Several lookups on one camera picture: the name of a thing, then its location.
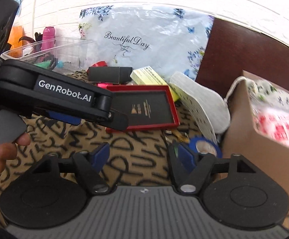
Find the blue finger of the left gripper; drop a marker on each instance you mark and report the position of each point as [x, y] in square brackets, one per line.
[64, 118]
[117, 121]

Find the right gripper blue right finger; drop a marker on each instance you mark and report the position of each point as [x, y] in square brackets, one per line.
[187, 157]

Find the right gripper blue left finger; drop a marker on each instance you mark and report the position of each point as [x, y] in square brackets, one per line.
[99, 157]

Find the red gift box lid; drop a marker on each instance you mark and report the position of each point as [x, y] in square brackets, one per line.
[147, 107]

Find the floral drawstring cloth pouch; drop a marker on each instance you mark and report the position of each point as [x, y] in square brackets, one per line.
[262, 94]

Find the pink item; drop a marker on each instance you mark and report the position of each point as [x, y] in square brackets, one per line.
[274, 124]

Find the person's left hand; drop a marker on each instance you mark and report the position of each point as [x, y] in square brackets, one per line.
[8, 151]

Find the blue tape roll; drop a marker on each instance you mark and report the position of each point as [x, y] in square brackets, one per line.
[200, 144]

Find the letter pattern brown cloth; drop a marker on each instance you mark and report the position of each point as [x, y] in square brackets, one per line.
[137, 160]

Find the pink highlighter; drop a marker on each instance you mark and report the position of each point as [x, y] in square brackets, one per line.
[103, 85]

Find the black rectangular box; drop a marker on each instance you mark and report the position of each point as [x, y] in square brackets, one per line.
[112, 75]

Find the white dotted shoe insole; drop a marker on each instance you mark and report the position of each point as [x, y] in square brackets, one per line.
[206, 106]

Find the brown cardboard box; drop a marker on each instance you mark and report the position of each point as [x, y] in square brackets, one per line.
[243, 137]

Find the red tape roll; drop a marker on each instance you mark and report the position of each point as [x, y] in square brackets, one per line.
[99, 64]

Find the clear plastic container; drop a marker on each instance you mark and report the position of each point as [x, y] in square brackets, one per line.
[61, 54]

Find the pink bottle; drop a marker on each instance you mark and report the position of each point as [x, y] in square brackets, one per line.
[48, 38]

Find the white floral plastic bag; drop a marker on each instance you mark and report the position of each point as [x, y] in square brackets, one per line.
[166, 39]

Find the brown chair back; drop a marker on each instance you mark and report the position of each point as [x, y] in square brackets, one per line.
[232, 49]

